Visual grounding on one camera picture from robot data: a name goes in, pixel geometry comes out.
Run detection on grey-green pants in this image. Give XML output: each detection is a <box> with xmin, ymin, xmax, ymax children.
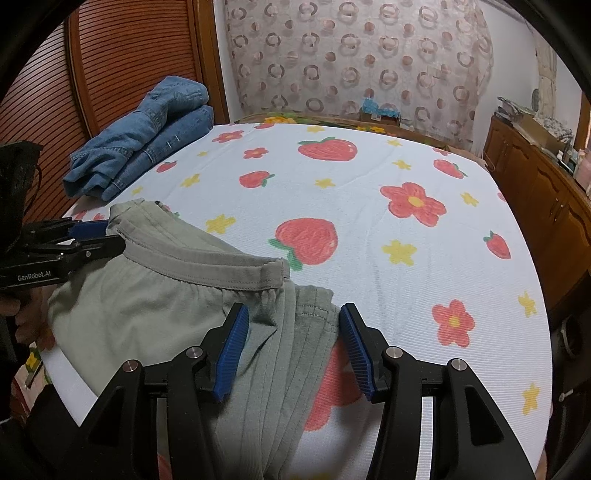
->
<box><xmin>46</xmin><ymin>199</ymin><xmax>341</xmax><ymax>480</ymax></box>

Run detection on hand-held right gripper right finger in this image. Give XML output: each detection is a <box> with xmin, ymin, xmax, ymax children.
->
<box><xmin>338</xmin><ymin>302</ymin><xmax>537</xmax><ymax>480</ymax></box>

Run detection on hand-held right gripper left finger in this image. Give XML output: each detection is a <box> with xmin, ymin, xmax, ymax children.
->
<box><xmin>73</xmin><ymin>302</ymin><xmax>251</xmax><ymax>480</ymax></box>

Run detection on floral bed sheet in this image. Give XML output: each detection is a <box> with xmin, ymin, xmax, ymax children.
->
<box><xmin>14</xmin><ymin>111</ymin><xmax>557</xmax><ymax>480</ymax></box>

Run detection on person's left hand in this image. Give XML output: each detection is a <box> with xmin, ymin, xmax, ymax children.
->
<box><xmin>0</xmin><ymin>285</ymin><xmax>57</xmax><ymax>352</ymax></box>

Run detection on folded blue jeans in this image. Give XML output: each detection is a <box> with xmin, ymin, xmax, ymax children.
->
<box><xmin>62</xmin><ymin>76</ymin><xmax>216</xmax><ymax>203</ymax></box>

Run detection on circle pattern sheer curtain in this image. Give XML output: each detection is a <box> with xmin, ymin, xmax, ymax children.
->
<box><xmin>224</xmin><ymin>0</ymin><xmax>496</xmax><ymax>142</ymax></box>

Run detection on wooden louvered wardrobe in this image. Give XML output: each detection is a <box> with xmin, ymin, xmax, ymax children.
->
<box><xmin>0</xmin><ymin>0</ymin><xmax>230</xmax><ymax>223</ymax></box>

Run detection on open cardboard box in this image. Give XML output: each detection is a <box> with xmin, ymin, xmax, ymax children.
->
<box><xmin>522</xmin><ymin>111</ymin><xmax>567</xmax><ymax>153</ymax></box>

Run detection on white lace curtain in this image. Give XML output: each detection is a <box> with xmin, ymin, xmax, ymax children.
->
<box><xmin>533</xmin><ymin>44</ymin><xmax>560</xmax><ymax>114</ymax></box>

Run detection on blue plastic bundle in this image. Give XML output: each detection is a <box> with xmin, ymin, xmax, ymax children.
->
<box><xmin>360</xmin><ymin>97</ymin><xmax>402</xmax><ymax>120</ymax></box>

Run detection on wooden cabinet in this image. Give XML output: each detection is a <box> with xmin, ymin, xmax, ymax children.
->
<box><xmin>482</xmin><ymin>115</ymin><xmax>591</xmax><ymax>302</ymax></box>

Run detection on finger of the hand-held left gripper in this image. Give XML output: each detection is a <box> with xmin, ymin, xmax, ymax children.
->
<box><xmin>27</xmin><ymin>233</ymin><xmax>127</xmax><ymax>271</ymax></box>
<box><xmin>24</xmin><ymin>220</ymin><xmax>112</xmax><ymax>246</ymax></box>

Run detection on white strawberry flower blanket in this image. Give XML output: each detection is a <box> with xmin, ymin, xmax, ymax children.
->
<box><xmin>39</xmin><ymin>121</ymin><xmax>555</xmax><ymax>480</ymax></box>

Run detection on pink container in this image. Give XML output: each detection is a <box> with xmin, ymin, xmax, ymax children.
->
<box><xmin>575</xmin><ymin>150</ymin><xmax>591</xmax><ymax>190</ymax></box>

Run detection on small cardboard box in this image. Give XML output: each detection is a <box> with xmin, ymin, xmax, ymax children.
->
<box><xmin>359</xmin><ymin>110</ymin><xmax>402</xmax><ymax>128</ymax></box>

